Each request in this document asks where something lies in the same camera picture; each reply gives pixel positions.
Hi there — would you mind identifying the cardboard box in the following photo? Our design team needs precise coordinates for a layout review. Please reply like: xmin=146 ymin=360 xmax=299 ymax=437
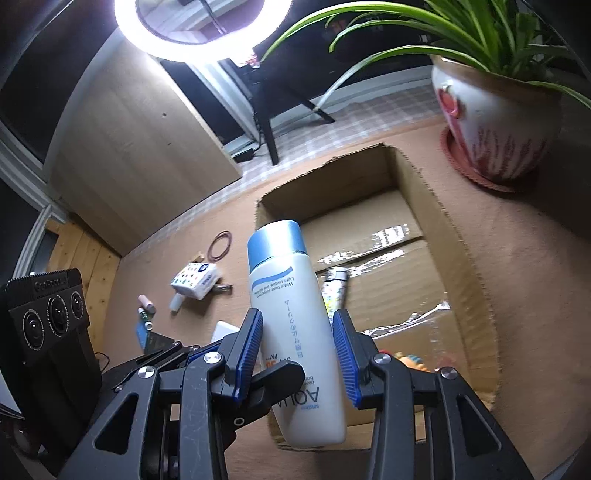
xmin=254 ymin=143 xmax=502 ymax=444

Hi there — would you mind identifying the black light tripod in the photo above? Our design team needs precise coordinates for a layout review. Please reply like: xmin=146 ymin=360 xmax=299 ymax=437
xmin=217 ymin=60 xmax=336 ymax=167

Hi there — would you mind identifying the patterned tissue pack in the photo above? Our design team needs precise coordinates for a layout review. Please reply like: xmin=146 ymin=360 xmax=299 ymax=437
xmin=170 ymin=261 xmax=219 ymax=301

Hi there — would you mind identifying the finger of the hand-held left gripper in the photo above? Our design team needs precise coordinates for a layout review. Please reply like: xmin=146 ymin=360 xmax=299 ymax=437
xmin=102 ymin=339 xmax=204 ymax=388
xmin=225 ymin=362 xmax=306 ymax=428

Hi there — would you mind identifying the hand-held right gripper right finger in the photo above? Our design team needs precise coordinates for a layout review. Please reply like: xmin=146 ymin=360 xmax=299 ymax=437
xmin=331 ymin=308 xmax=532 ymax=480

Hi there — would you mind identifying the light wooden board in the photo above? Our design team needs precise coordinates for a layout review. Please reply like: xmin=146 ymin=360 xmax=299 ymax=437
xmin=44 ymin=41 xmax=244 ymax=259

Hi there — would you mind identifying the ring light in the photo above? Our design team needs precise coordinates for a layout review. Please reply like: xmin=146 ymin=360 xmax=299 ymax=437
xmin=114 ymin=0 xmax=294 ymax=62

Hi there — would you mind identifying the white red flower pot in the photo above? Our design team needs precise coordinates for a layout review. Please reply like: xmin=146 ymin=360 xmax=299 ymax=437
xmin=431 ymin=55 xmax=564 ymax=181

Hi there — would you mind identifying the red pot saucer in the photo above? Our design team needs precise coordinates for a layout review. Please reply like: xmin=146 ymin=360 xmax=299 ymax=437
xmin=440 ymin=126 xmax=539 ymax=193

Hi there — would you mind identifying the patterned white tube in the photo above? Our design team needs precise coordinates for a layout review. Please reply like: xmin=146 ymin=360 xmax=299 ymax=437
xmin=323 ymin=267 xmax=349 ymax=319

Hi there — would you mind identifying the green spider plant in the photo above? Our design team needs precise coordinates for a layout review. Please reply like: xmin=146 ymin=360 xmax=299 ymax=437
xmin=261 ymin=0 xmax=591 ymax=109

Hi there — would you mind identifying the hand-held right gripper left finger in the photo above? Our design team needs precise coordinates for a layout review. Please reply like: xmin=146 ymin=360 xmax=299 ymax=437
xmin=58 ymin=308 xmax=266 ymax=480

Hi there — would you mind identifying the white flat box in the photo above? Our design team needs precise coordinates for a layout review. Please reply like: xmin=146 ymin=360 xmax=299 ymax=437
xmin=211 ymin=320 xmax=241 ymax=344

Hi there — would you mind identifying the white bottle with blue cap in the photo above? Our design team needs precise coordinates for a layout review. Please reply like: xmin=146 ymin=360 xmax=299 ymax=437
xmin=247 ymin=220 xmax=348 ymax=448

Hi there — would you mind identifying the yellow orange toy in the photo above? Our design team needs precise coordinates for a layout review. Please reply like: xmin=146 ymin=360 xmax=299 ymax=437
xmin=392 ymin=352 xmax=437 ymax=372

